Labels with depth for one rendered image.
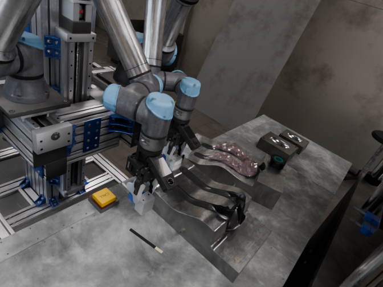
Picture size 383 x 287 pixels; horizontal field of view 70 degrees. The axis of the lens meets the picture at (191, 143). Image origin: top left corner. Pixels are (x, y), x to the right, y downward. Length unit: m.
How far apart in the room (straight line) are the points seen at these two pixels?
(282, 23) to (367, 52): 1.03
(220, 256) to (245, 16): 3.22
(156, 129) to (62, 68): 0.71
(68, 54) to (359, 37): 3.28
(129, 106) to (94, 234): 0.47
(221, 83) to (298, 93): 1.09
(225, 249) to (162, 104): 0.54
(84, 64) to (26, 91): 0.33
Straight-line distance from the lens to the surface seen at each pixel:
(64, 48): 1.29
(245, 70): 3.59
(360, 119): 3.99
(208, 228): 0.92
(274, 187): 1.26
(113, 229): 1.01
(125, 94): 0.75
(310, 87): 4.02
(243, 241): 1.04
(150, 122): 0.71
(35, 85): 1.15
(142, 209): 0.90
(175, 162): 1.15
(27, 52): 1.09
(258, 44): 3.62
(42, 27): 1.31
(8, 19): 0.90
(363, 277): 0.93
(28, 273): 0.94
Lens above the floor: 1.60
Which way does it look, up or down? 32 degrees down
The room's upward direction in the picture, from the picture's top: 18 degrees clockwise
